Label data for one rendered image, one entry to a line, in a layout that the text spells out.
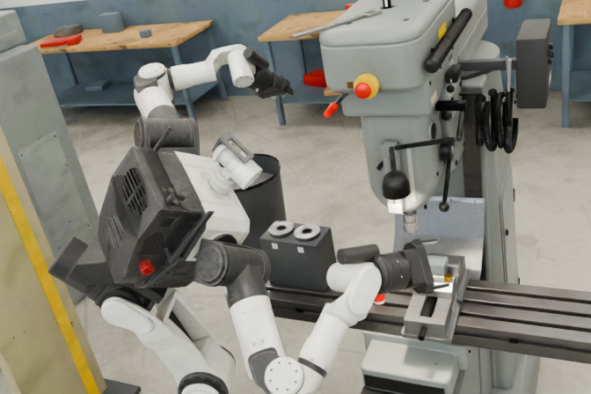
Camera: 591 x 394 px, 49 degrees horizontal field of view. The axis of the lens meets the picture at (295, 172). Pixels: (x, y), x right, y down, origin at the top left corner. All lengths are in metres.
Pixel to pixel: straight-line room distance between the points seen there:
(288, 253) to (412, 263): 0.77
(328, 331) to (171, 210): 0.42
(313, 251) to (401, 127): 0.60
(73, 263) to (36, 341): 1.44
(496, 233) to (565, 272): 1.46
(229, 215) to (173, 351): 0.49
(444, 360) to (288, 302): 0.54
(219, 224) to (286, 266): 0.77
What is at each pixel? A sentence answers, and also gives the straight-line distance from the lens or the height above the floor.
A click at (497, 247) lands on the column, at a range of 2.47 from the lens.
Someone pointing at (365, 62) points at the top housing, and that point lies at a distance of 1.56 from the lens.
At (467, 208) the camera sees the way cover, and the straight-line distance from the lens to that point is 2.34.
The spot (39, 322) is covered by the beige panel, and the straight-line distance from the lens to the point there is 3.16.
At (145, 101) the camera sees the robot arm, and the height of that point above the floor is 1.75.
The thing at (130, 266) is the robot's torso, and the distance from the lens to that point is 1.53.
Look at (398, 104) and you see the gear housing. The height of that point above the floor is 1.67.
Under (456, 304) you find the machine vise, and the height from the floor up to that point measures 0.97.
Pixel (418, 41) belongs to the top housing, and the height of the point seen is 1.85.
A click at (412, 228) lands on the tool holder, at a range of 1.98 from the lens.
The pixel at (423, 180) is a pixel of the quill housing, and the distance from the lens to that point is 1.81.
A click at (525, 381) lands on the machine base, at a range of 2.96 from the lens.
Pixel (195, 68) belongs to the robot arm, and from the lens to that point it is 1.96.
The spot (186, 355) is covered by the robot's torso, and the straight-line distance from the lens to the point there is 1.84.
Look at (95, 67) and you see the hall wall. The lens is 8.26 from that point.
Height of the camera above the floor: 2.28
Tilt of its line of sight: 26 degrees down
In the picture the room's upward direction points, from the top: 11 degrees counter-clockwise
